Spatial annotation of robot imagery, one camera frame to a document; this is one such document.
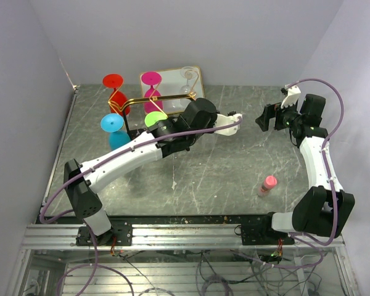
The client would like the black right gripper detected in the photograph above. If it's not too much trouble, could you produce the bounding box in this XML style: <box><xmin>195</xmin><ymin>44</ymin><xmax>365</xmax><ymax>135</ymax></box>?
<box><xmin>255</xmin><ymin>97</ymin><xmax>303</xmax><ymax>131</ymax></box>

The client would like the clear stemmed wine glass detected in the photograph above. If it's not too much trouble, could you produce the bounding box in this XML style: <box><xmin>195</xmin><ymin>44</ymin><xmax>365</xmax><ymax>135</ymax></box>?
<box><xmin>180</xmin><ymin>66</ymin><xmax>199</xmax><ymax>94</ymax></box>

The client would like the green plastic wine glass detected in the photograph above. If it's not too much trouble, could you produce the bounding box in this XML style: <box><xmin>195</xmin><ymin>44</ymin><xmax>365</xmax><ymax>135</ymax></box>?
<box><xmin>144</xmin><ymin>111</ymin><xmax>168</xmax><ymax>128</ymax></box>

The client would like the pink plastic wine glass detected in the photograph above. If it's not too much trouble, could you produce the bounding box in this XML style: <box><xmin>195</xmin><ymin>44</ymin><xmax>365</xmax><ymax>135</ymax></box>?
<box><xmin>141</xmin><ymin>72</ymin><xmax>163</xmax><ymax>114</ymax></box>

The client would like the blue plastic wine glass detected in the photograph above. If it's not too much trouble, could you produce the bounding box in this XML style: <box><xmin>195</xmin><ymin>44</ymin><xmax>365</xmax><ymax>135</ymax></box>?
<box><xmin>101</xmin><ymin>113</ymin><xmax>131</xmax><ymax>150</ymax></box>

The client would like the red plastic wine glass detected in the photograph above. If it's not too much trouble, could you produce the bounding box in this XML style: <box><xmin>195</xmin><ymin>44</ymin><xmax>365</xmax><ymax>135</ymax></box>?
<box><xmin>102</xmin><ymin>73</ymin><xmax>130</xmax><ymax>116</ymax></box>

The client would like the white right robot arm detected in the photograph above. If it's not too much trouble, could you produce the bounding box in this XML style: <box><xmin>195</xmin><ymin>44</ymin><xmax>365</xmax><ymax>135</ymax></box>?
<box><xmin>255</xmin><ymin>94</ymin><xmax>355</xmax><ymax>244</ymax></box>

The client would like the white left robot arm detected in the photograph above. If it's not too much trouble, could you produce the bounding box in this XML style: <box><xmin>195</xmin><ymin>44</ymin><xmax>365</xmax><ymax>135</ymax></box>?
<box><xmin>64</xmin><ymin>98</ymin><xmax>218</xmax><ymax>245</ymax></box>

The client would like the small pink capped bottle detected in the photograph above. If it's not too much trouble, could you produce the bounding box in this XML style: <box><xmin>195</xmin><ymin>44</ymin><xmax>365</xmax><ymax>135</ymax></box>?
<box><xmin>258</xmin><ymin>175</ymin><xmax>278</xmax><ymax>197</ymax></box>

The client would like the gold framed mirror tray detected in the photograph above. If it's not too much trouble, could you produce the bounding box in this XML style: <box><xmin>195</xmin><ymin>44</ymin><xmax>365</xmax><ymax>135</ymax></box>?
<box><xmin>139</xmin><ymin>66</ymin><xmax>205</xmax><ymax>114</ymax></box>

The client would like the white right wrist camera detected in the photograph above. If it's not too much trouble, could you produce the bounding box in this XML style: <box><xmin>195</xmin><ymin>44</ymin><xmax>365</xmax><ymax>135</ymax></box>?
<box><xmin>281</xmin><ymin>85</ymin><xmax>301</xmax><ymax>109</ymax></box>

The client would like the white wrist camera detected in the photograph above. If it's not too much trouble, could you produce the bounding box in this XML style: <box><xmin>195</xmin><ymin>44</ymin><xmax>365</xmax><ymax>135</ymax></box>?
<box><xmin>281</xmin><ymin>85</ymin><xmax>301</xmax><ymax>109</ymax></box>
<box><xmin>213</xmin><ymin>112</ymin><xmax>243</xmax><ymax>136</ymax></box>

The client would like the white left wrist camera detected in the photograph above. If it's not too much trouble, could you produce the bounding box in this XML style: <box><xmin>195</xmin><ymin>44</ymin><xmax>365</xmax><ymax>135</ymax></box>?
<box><xmin>213</xmin><ymin>112</ymin><xmax>243</xmax><ymax>136</ymax></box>

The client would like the gold wire wine glass rack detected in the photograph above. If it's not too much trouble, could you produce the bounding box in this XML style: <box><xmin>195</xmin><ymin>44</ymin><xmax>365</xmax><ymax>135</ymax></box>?
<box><xmin>102</xmin><ymin>66</ymin><xmax>205</xmax><ymax>139</ymax></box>

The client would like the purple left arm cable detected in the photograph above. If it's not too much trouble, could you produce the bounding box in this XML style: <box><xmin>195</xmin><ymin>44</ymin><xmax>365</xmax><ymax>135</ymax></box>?
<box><xmin>38</xmin><ymin>116</ymin><xmax>244</xmax><ymax>296</ymax></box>

